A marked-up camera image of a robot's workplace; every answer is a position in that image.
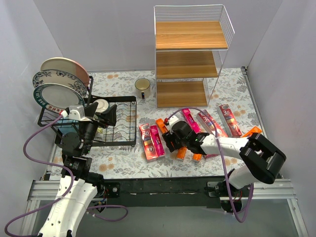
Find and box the orange toothpaste box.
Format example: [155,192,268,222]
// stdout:
[176,147,187,161]
[242,126,262,137]
[192,154,202,162]
[156,118,168,134]

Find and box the red 3d toothpaste box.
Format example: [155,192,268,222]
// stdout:
[139,123,158,162]
[218,104,242,138]
[197,110,228,137]

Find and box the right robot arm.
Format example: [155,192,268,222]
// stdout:
[162,116,286,196]

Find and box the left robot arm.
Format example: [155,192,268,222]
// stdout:
[38,102,116,237]

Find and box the yellow-green cup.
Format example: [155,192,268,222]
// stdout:
[97,127,104,134]

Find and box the small white teal bowl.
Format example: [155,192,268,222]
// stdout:
[93,99,109,113]

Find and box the blue cup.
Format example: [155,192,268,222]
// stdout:
[57,118,78,135]

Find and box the pink toothpaste box upper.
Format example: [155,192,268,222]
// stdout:
[182,108,201,133]

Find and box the pink toothpaste box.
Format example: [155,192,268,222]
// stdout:
[182,108,201,133]
[203,154,217,159]
[150,125,165,158]

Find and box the pink toothpaste box left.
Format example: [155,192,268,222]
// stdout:
[150,125,165,158]

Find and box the pink toothpaste box lower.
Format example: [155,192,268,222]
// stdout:
[203,154,217,159]

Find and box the green-rimmed white plate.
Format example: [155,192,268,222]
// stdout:
[33,83,84,113]

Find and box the cream enamel mug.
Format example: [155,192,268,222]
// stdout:
[134,78,151,99]

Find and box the blue floral plate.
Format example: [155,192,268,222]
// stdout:
[32,70,87,97]

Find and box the beige pink-rimmed plate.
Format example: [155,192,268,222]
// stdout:
[40,57,90,86]

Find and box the floral table mat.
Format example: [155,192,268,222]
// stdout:
[89,68,261,179]

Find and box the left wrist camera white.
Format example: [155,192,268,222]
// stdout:
[59,105,85,121]

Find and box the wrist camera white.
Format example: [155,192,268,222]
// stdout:
[164,116,180,130]
[59,105,85,121]

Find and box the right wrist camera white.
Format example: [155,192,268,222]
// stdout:
[164,116,180,130]

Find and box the black wire dish rack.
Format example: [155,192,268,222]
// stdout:
[37,75,137,148]

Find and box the aluminium frame base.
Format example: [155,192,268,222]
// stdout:
[19,66,309,237]

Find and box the white wire wooden shelf rack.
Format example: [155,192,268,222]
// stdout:
[154,4,235,108]

